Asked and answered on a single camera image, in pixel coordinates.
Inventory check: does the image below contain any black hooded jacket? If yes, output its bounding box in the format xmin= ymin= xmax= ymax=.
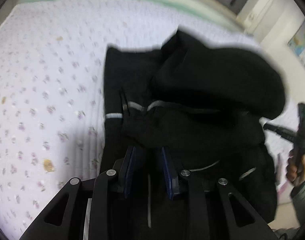
xmin=99 ymin=29 xmax=288 ymax=240

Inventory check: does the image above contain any green sleeve forearm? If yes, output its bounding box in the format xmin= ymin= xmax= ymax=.
xmin=290 ymin=181 xmax=305 ymax=225

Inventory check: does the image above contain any person's right hand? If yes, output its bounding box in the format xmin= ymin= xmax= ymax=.
xmin=286 ymin=149 xmax=305 ymax=187

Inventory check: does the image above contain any floral white bed quilt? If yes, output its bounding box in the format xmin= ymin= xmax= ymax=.
xmin=0 ymin=0 xmax=305 ymax=239

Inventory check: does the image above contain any wall map poster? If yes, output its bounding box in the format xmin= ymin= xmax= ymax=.
xmin=287 ymin=20 xmax=305 ymax=67

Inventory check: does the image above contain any white wall socket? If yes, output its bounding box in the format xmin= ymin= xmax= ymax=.
xmin=247 ymin=12 xmax=256 ymax=22

